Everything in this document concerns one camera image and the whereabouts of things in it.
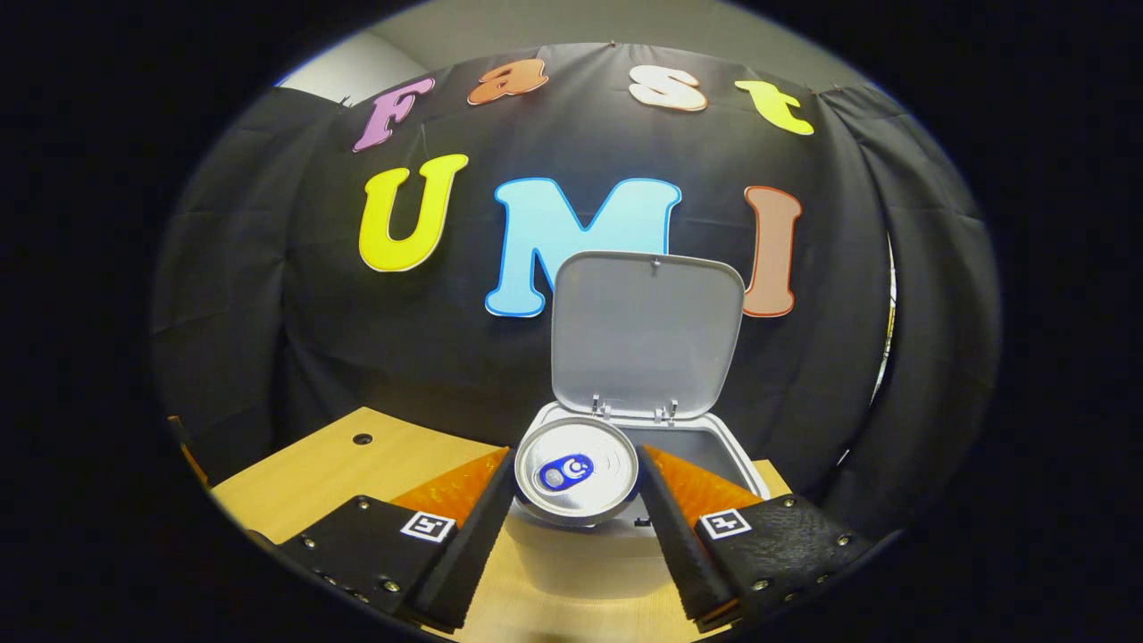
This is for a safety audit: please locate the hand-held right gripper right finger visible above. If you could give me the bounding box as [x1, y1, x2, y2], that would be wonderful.
[636, 444, 874, 633]

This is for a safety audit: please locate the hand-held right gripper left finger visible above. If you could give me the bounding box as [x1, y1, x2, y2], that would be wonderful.
[281, 447, 517, 633]

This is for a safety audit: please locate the blue pop can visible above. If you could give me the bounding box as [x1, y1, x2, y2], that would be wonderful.
[513, 415, 640, 528]

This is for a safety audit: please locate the white desktop garbage bin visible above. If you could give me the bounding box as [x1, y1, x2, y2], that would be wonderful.
[505, 251, 771, 595]

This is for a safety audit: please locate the wooden desktop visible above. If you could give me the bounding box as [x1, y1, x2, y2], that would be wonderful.
[212, 406, 796, 643]

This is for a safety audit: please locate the black backdrop cloth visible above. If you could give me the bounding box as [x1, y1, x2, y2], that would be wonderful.
[150, 40, 1001, 537]

